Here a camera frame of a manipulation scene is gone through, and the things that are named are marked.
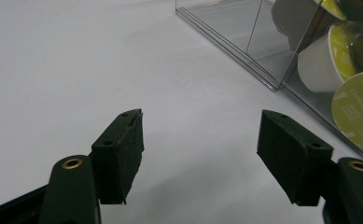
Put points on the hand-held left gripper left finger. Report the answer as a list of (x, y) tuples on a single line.
[(120, 155)]

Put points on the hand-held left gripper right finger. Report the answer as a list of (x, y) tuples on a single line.
[(294, 155)]

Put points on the clear plastic box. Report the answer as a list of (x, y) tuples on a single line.
[(263, 40)]

